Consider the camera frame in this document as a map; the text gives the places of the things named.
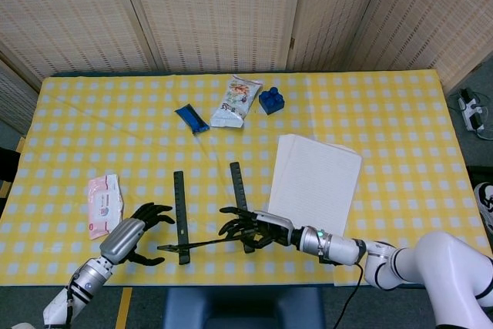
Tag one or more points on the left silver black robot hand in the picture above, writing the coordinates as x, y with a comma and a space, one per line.
121, 238

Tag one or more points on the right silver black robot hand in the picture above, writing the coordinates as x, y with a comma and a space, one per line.
275, 229

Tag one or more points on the black folding laptop stand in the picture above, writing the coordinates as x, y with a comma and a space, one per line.
182, 205

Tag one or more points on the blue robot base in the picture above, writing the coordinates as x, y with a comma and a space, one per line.
242, 309

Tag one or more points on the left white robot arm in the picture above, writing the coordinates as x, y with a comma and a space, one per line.
82, 283

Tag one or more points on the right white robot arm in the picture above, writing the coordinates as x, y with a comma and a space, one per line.
423, 259

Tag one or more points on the woven folding screen panel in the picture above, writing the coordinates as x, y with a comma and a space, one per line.
331, 9
212, 9
15, 101
435, 9
69, 9

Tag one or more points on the pink wet wipes pack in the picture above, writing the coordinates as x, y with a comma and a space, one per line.
103, 205

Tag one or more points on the stack of lined paper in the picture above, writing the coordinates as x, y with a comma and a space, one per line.
316, 178

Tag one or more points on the yellow floor tape strip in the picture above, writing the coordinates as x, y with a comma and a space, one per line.
124, 307

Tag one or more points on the yellow checkered tablecloth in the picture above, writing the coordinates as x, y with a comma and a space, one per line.
96, 121

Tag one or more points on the blue toy building block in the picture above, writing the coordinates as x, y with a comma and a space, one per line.
272, 101

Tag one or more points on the white printed snack bag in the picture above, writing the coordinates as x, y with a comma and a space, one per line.
235, 101

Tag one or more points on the blue snack bar wrapper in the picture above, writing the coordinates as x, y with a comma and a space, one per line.
191, 117

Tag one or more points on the black and white sneaker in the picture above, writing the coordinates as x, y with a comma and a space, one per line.
486, 205

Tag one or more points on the white power strip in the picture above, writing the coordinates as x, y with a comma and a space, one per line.
470, 111

